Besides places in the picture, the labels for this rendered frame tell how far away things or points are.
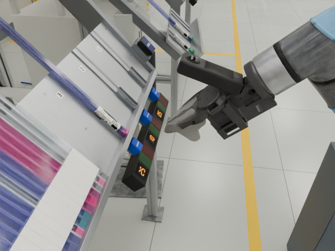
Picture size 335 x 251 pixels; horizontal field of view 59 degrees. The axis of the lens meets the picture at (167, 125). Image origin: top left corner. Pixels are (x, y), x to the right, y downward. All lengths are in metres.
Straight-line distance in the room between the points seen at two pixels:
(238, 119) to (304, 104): 1.75
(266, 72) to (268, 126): 1.47
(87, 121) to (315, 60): 0.41
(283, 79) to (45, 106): 0.40
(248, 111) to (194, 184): 1.00
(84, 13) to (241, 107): 0.52
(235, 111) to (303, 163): 1.26
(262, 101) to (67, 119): 0.35
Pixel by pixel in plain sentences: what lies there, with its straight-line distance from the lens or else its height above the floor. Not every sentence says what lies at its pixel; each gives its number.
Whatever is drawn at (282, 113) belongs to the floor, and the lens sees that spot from 2.12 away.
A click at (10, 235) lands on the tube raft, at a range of 0.43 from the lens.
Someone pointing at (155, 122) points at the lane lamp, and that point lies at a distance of 0.78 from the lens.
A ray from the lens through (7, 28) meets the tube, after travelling 0.61.
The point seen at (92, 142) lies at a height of 0.76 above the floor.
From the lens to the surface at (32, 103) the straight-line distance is 0.55.
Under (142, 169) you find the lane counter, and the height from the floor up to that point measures 0.65.
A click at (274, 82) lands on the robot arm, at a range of 0.50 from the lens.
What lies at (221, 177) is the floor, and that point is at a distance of 1.56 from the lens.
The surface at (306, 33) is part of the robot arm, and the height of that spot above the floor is 0.96.
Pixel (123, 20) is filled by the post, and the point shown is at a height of 0.80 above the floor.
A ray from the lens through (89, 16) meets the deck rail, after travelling 0.87.
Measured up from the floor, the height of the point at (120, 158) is 0.73.
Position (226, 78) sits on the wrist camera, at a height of 0.88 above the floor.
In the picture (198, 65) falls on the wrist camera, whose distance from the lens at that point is 0.51.
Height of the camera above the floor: 1.12
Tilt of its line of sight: 37 degrees down
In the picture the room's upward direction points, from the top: straight up
